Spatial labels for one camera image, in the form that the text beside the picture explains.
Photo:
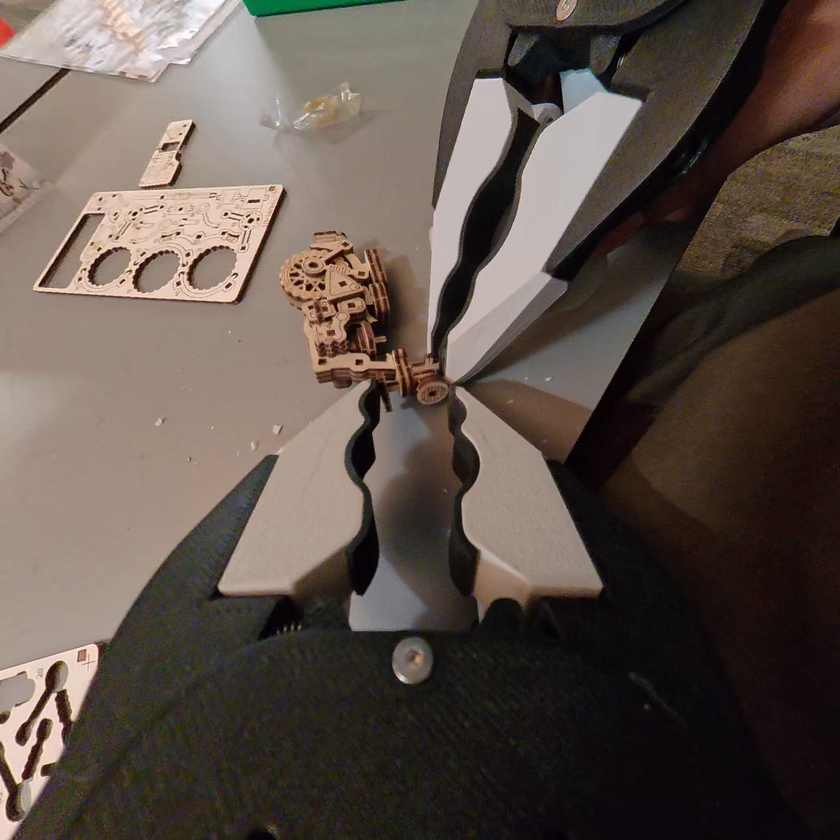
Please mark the small narrow wooden sheet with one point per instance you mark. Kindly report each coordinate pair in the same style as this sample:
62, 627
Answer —
167, 157

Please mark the person's right hand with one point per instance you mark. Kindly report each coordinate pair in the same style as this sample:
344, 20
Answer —
682, 203

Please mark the green box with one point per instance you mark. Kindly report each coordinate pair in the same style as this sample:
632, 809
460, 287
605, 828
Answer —
361, 6

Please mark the wooden sheet with round holes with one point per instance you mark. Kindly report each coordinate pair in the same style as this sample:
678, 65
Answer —
164, 216

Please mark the wooden mechanical model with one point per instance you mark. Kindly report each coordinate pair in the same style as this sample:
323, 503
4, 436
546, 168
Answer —
341, 289

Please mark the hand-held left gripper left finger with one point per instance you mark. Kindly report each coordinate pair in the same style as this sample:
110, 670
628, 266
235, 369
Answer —
295, 512

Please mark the clear bag of small parts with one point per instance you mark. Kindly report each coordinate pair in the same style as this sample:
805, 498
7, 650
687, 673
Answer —
321, 108

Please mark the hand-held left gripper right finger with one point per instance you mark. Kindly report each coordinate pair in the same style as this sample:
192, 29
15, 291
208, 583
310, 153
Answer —
531, 525

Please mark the grey desk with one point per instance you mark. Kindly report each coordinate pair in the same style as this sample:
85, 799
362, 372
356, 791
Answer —
131, 426

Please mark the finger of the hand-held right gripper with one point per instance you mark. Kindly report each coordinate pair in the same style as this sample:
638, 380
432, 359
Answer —
571, 170
469, 164

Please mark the wooden sheet with bone-shaped cutouts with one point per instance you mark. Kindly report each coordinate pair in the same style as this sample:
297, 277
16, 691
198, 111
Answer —
77, 664

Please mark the glossy printed paper sheet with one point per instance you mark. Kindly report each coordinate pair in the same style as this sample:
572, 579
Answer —
118, 33

